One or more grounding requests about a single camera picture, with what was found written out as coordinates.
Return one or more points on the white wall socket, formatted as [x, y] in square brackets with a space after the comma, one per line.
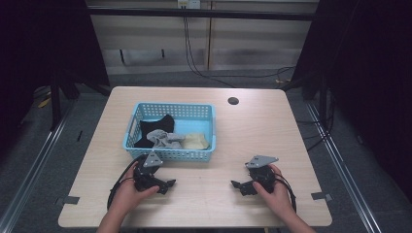
[188, 4]

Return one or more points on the black metal stand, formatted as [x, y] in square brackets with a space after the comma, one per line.
[55, 103]

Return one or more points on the small black floor object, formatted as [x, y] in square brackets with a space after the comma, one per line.
[79, 136]

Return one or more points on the blue plastic basket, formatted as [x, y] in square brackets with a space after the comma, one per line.
[194, 124]

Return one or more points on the cream cloth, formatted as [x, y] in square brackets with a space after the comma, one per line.
[195, 141]

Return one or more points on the black curtain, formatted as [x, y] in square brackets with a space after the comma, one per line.
[42, 42]
[372, 81]

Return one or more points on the grey tape strip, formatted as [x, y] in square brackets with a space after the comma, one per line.
[321, 196]
[71, 200]

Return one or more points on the person's left hand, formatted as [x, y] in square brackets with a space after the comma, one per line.
[126, 197]

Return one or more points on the yellow object on floor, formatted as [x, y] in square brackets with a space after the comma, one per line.
[44, 102]

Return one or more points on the grey cloth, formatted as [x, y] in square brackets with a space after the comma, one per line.
[163, 139]

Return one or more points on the person's right hand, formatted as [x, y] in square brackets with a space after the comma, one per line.
[278, 200]

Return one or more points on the black horizontal bar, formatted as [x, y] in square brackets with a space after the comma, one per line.
[200, 13]

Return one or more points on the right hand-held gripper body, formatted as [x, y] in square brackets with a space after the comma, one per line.
[264, 176]

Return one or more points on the metal floor rail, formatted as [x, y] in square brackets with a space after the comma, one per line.
[343, 168]
[29, 181]

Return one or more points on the black cloth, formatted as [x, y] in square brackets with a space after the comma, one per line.
[155, 124]

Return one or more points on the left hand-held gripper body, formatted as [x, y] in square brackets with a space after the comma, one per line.
[142, 181]

